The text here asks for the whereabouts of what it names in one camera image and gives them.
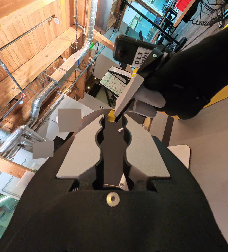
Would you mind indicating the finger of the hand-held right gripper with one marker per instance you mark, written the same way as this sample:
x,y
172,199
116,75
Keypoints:
x,y
129,92
149,102

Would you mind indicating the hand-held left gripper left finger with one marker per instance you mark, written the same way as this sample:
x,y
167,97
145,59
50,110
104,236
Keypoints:
x,y
78,155

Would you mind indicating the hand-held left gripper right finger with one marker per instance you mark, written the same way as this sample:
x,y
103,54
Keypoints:
x,y
147,155

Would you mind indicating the small yellow part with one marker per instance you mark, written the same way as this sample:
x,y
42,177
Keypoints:
x,y
111,116

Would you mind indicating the yellow plastic bin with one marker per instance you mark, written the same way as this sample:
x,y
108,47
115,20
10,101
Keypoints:
x,y
224,90

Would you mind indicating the person's right hand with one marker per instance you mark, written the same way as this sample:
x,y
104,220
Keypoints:
x,y
184,78

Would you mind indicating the whiteboard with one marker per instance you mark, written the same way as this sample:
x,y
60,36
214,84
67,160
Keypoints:
x,y
112,84
119,71

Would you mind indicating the white stand base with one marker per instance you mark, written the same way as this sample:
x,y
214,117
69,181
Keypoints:
x,y
180,155

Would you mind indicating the dark divider panel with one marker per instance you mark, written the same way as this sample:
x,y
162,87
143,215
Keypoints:
x,y
112,153

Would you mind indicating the red plastic bin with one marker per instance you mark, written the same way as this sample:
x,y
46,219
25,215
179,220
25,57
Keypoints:
x,y
184,3

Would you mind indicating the spiral metal duct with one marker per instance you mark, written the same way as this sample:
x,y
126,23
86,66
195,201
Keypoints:
x,y
91,19

